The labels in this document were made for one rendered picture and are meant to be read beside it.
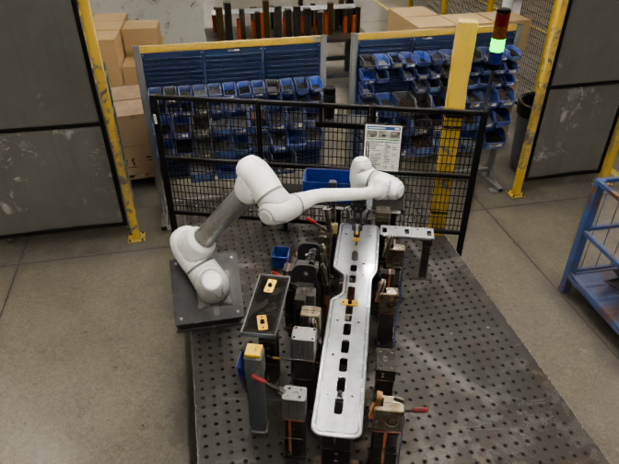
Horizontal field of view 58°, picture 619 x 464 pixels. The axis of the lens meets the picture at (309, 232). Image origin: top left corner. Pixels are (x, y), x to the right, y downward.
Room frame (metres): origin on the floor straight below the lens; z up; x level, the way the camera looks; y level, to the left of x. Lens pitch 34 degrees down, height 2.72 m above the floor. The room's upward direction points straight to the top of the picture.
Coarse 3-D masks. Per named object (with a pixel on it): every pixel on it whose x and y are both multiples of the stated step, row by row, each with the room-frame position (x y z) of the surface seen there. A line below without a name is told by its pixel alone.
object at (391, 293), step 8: (384, 288) 1.99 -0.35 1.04; (392, 288) 1.98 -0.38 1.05; (384, 296) 1.95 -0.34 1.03; (392, 296) 1.94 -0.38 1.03; (384, 304) 1.95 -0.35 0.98; (392, 304) 1.95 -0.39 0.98; (384, 312) 1.95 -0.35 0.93; (392, 312) 1.95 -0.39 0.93; (384, 320) 1.95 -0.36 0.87; (392, 320) 1.95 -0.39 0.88; (384, 328) 1.95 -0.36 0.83; (392, 328) 1.95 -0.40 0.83; (384, 336) 1.95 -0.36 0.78; (392, 336) 1.94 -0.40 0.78; (376, 344) 1.95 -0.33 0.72; (384, 344) 1.94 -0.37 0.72; (392, 344) 1.95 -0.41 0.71
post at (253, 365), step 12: (252, 360) 1.46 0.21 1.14; (264, 360) 1.51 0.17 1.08; (252, 372) 1.46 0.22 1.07; (252, 384) 1.47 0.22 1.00; (264, 384) 1.51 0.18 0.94; (252, 396) 1.47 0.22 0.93; (264, 396) 1.50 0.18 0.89; (252, 408) 1.47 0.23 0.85; (264, 408) 1.48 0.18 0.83; (252, 420) 1.47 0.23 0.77; (264, 420) 1.47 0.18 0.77; (252, 432) 1.46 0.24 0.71; (264, 432) 1.46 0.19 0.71
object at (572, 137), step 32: (576, 0) 4.61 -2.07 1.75; (608, 0) 4.67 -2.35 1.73; (576, 32) 4.63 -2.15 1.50; (608, 32) 4.69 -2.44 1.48; (544, 64) 4.57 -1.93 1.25; (576, 64) 4.65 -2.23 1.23; (608, 64) 4.72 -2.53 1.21; (544, 96) 4.60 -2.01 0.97; (576, 96) 4.68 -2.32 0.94; (608, 96) 4.75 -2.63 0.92; (544, 128) 4.63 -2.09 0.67; (576, 128) 4.71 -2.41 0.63; (608, 128) 4.77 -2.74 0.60; (544, 160) 4.65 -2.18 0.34; (576, 160) 4.74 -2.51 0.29; (608, 160) 4.76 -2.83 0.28; (512, 192) 4.61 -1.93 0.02
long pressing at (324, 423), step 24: (360, 240) 2.43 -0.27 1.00; (336, 264) 2.22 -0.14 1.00; (360, 264) 2.22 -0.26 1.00; (360, 288) 2.04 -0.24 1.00; (336, 312) 1.87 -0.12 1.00; (360, 312) 1.87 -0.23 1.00; (336, 336) 1.72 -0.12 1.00; (360, 336) 1.72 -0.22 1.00; (336, 360) 1.59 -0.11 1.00; (360, 360) 1.59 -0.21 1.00; (336, 384) 1.46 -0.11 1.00; (360, 384) 1.46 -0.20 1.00; (360, 408) 1.35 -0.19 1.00; (336, 432) 1.25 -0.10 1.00; (360, 432) 1.25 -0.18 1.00
